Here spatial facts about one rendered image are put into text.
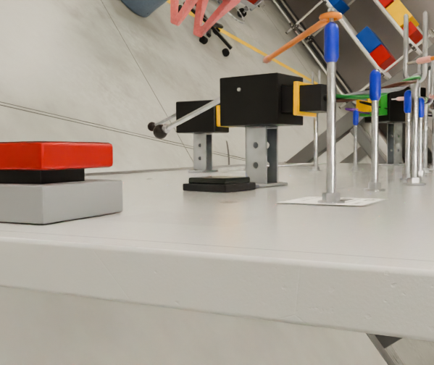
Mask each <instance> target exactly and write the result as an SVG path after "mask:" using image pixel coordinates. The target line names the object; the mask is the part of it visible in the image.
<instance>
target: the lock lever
mask: <svg viewBox="0 0 434 365"><path fill-rule="evenodd" d="M219 103H220V97H218V98H216V99H215V100H213V101H211V102H209V103H208V104H206V105H204V106H202V107H200V108H198V109H197V110H195V111H193V112H191V113H189V114H187V115H185V116H184V117H181V118H180V119H178V120H176V121H174V122H172V123H170V124H164V125H163V126H162V130H163V131H164V133H169V132H170V131H171V129H173V128H174V127H176V126H178V125H180V124H182V123H184V122H186V121H188V120H189V119H191V118H193V117H195V116H197V115H199V114H200V113H202V112H205V111H206V110H208V109H210V108H212V107H213V106H216V105H218V104H219Z"/></svg>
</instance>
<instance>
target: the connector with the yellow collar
mask: <svg viewBox="0 0 434 365"><path fill-rule="evenodd" d="M299 111H300V112H310V113H327V85H324V84H313V85H300V86H299ZM281 113H289V114H293V85H290V86H281Z"/></svg>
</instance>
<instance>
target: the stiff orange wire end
mask: <svg viewBox="0 0 434 365"><path fill-rule="evenodd" d="M342 16H343V15H342V14H341V13H340V12H326V13H323V14H321V15H320V17H319V19H320V21H319V22H317V23H315V24H314V25H313V26H311V27H310V28H308V29H307V30H305V31H304V32H303V33H301V34H300V35H298V36H296V37H295V38H294V39H292V40H291V41H289V42H287V44H285V45H284V46H282V47H280V48H279V49H278V50H276V51H275V52H273V53H272V54H270V55H267V56H266V57H264V58H263V63H266V64H267V63H269V62H271V61H272V59H274V58H275V57H276V56H278V55H279V54H282V53H283V52H284V51H286V50H287V49H289V48H290V47H292V46H294V45H295V44H297V43H298V42H299V41H302V40H303V39H305V38H306V37H307V36H309V35H311V34H313V33H314V32H315V31H317V30H319V29H320V28H322V27H323V26H325V25H326V24H328V23H329V18H334V21H336V20H340V19H341V18H342Z"/></svg>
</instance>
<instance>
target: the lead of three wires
mask: <svg viewBox="0 0 434 365"><path fill-rule="evenodd" d="M421 79H422V78H421V74H420V73H416V74H414V75H412V76H411V77H408V78H406V79H404V80H402V81H400V82H398V83H392V84H390V85H386V86H383V87H381V96H384V95H385V94H388V93H390V92H394V91H400V90H403V89H405V88H406V87H407V86H408V85H411V84H415V83H416V82H417V80H421ZM368 98H370V90H368V91H357V92H353V93H347V94H336V103H341V102H350V101H356V100H359V99H368Z"/></svg>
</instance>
